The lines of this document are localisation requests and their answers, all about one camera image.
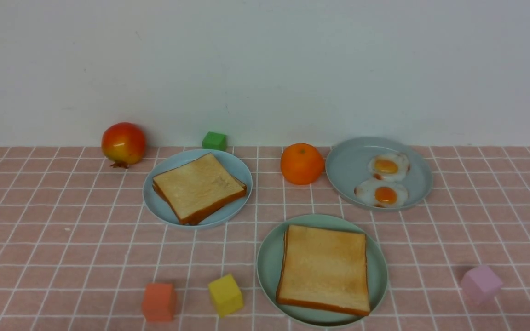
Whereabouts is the pink cube block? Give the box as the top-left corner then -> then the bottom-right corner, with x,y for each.
461,265 -> 503,304

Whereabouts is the fried egg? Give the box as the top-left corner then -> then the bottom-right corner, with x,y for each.
368,152 -> 411,182
354,178 -> 409,209

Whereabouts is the green cube block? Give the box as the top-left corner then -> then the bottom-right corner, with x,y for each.
202,131 -> 229,151

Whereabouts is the light blue bread plate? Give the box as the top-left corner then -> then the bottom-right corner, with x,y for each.
143,148 -> 253,229

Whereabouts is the orange cube block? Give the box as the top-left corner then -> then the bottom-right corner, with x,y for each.
141,283 -> 177,322

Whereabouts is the fried egg upper right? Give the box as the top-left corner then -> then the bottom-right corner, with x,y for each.
368,152 -> 411,182

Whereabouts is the red yellow pomegranate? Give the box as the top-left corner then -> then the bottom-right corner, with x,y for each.
101,122 -> 147,168

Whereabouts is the yellow cube block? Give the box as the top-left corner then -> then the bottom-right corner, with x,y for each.
208,273 -> 244,318

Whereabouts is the toast slice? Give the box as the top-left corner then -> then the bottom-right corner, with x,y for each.
276,224 -> 371,316
152,153 -> 247,226

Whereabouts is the fried egg lower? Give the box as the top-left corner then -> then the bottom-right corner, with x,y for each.
354,178 -> 409,209

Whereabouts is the grey-blue egg plate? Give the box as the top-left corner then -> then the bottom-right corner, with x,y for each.
326,137 -> 434,212

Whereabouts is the orange mandarin fruit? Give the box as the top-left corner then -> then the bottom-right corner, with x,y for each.
280,143 -> 325,186

